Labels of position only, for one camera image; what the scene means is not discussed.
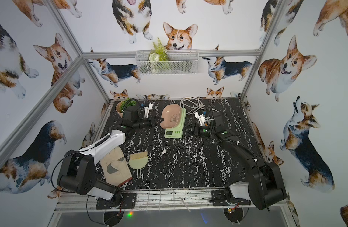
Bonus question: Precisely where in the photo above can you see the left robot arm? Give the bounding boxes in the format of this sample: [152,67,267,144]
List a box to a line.
[57,107,164,202]

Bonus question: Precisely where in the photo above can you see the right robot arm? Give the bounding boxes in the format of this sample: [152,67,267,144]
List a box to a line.
[186,112,287,210]

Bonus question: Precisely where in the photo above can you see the terracotta pot with plant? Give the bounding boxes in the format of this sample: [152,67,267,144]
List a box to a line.
[115,98,137,118]

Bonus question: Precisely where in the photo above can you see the artificial fern with flower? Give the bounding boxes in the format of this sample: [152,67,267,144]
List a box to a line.
[148,38,169,74]

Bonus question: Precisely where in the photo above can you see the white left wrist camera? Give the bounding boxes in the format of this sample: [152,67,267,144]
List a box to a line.
[143,103,153,118]

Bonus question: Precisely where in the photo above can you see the white power strip cord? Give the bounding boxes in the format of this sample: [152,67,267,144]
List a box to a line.
[180,96,220,115]

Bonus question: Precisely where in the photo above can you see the white wire wall basket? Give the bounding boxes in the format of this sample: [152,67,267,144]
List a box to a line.
[135,50,199,75]

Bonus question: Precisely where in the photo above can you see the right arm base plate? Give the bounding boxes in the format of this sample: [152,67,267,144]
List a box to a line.
[209,189,251,206]

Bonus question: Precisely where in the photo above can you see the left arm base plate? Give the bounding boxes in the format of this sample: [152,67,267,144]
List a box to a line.
[96,193,137,210]

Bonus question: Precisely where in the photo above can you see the aluminium frame post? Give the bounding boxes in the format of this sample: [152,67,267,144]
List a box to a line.
[240,1,287,102]

